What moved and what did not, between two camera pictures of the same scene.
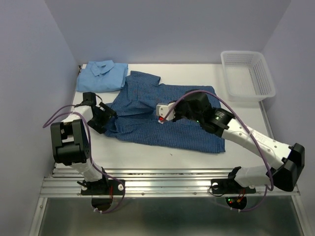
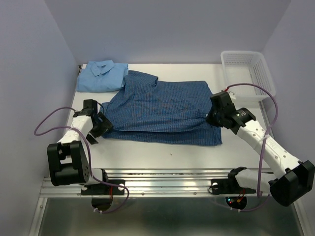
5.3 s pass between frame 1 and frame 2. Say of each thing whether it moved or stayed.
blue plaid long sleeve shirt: moved
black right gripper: moved
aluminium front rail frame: stayed
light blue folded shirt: stayed
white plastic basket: stayed
